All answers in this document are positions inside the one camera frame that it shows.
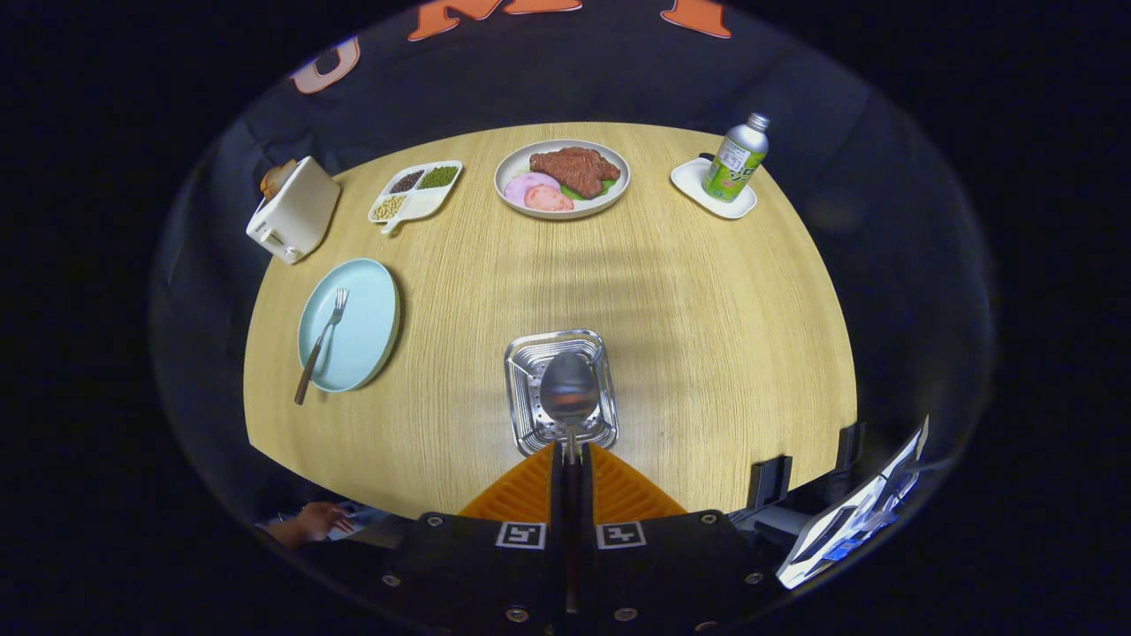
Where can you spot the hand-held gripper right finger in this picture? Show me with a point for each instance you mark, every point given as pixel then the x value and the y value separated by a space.
pixel 663 574

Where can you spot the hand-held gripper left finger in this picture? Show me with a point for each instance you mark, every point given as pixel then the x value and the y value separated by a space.
pixel 477 574

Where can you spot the metal spoon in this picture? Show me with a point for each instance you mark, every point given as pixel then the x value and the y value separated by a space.
pixel 570 389

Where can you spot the white paper sheets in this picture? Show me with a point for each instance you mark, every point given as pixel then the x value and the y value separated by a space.
pixel 848 530

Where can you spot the square metal tray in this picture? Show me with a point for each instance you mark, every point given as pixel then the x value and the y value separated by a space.
pixel 521 371

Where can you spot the light blue round plate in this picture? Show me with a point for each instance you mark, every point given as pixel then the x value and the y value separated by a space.
pixel 367 309

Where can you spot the white divided dish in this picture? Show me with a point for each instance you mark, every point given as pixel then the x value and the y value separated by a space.
pixel 426 205

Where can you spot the white square saucer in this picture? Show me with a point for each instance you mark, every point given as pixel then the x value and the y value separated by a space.
pixel 739 205

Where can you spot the yellow soybeans portion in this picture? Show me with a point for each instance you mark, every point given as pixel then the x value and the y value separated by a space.
pixel 387 208

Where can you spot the pink ham slices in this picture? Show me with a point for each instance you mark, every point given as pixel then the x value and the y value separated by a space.
pixel 530 187

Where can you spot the green lettuce leaf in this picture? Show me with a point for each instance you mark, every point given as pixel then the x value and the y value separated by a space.
pixel 605 187

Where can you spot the dark red beans portion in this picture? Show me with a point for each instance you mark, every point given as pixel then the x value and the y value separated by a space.
pixel 406 182

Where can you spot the green beans portion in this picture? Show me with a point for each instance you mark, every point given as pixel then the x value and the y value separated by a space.
pixel 437 177

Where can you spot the white toaster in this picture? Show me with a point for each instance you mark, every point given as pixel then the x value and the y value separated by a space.
pixel 296 212

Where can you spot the beige round food plate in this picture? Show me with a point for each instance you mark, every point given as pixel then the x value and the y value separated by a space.
pixel 511 162

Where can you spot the brown meat steak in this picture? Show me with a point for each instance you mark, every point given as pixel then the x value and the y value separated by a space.
pixel 574 168

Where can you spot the green labelled metal bottle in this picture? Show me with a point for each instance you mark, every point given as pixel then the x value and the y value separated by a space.
pixel 733 163

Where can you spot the toasted bread slices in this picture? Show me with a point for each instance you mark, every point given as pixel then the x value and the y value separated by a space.
pixel 276 179

